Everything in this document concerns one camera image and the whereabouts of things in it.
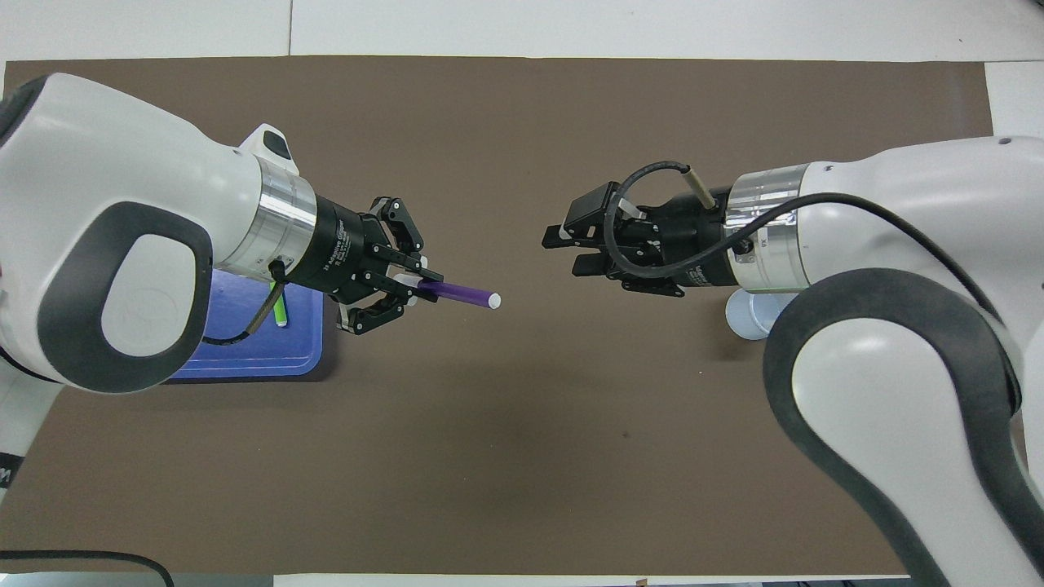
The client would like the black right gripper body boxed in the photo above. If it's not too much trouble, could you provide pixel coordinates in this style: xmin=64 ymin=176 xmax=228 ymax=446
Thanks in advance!
xmin=627 ymin=188 xmax=740 ymax=299

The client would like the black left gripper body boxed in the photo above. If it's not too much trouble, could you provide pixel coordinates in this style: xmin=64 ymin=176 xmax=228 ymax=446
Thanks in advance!
xmin=285 ymin=195 xmax=389 ymax=302

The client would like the purple pen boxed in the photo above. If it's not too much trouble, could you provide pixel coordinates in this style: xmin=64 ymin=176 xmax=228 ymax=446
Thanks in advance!
xmin=408 ymin=277 xmax=502 ymax=311

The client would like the translucent plastic cup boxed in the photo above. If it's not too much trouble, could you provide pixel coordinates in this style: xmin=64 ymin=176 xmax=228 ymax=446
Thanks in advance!
xmin=725 ymin=289 xmax=796 ymax=342

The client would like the blue plastic tray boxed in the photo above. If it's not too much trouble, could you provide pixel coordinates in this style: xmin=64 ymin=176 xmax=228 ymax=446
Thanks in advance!
xmin=167 ymin=269 xmax=325 ymax=382

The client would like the brown table mat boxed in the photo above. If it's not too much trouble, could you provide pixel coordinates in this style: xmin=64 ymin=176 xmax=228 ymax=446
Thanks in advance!
xmin=0 ymin=55 xmax=1029 ymax=576

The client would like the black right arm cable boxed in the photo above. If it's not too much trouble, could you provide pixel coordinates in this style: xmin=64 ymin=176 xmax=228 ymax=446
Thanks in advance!
xmin=604 ymin=161 xmax=1008 ymax=327

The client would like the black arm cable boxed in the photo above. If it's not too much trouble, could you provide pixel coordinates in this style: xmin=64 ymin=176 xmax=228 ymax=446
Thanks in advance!
xmin=200 ymin=259 xmax=289 ymax=346
xmin=604 ymin=161 xmax=1008 ymax=327

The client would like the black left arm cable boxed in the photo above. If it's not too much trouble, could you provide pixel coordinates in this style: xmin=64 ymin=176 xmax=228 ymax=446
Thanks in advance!
xmin=200 ymin=259 xmax=289 ymax=346

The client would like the thin black loose cable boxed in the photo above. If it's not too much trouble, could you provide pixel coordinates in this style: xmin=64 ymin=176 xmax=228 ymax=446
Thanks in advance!
xmin=0 ymin=549 xmax=175 ymax=587

